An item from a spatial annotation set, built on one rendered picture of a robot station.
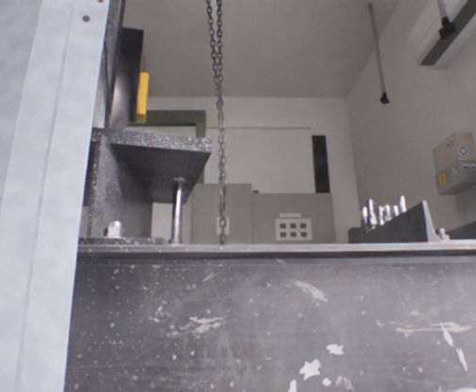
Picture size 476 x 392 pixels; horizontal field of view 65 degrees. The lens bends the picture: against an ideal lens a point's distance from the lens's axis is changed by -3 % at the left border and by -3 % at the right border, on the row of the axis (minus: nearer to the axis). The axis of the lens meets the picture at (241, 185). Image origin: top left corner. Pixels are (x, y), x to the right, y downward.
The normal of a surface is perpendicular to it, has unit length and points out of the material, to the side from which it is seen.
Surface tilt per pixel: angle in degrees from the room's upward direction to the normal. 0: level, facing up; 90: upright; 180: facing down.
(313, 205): 90
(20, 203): 90
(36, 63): 90
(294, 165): 90
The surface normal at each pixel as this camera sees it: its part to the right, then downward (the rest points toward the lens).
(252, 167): 0.02, -0.30
